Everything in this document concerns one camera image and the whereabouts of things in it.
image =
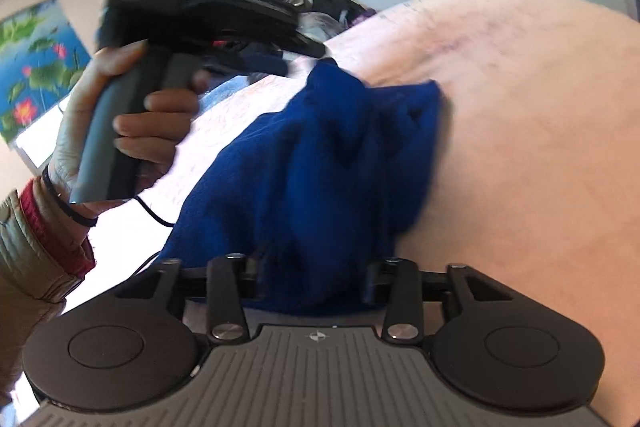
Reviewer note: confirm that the lotus print roller blind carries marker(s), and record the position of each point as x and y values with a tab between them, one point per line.
41	59

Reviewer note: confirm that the beige jacket sleeve forearm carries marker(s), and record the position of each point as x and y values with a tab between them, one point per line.
44	256

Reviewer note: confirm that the window with grey frame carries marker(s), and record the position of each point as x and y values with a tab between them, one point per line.
36	144

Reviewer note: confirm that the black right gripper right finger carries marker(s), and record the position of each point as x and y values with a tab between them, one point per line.
401	288

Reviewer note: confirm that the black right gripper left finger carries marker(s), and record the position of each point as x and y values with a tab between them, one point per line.
222	286

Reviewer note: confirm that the pink bed blanket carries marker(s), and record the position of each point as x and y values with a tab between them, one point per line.
538	187

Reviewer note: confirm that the person's left hand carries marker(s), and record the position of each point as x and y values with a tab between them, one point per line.
151	136

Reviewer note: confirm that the blue knit sweater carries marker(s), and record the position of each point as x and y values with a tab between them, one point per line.
316	192

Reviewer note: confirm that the pile of dark clothes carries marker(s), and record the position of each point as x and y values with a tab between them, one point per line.
319	20

